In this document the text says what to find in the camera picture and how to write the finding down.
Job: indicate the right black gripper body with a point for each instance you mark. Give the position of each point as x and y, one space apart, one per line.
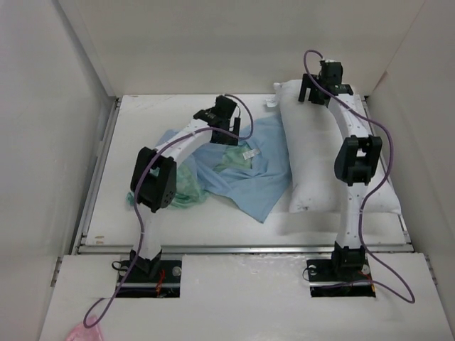
320 82

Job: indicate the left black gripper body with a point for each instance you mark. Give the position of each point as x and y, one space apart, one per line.
227 138

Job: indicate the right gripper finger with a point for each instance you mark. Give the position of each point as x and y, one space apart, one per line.
306 84
315 96

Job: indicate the white pillow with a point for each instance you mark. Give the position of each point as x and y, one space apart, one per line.
313 141

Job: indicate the light blue pillowcase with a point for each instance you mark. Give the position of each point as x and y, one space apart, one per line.
254 174

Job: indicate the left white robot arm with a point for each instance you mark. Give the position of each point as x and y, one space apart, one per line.
154 179

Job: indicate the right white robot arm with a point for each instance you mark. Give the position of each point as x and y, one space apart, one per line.
355 166

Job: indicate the green cloth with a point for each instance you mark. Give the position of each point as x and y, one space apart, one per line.
209 170

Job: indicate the pink plastic bag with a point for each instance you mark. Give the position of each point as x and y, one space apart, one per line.
81 333

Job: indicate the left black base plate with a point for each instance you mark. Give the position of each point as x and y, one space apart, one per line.
167 272

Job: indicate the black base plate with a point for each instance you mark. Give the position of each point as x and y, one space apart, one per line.
323 271
167 272

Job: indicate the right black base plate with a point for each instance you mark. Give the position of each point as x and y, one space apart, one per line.
323 271

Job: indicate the aluminium front rail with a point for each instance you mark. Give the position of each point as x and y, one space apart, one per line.
185 249

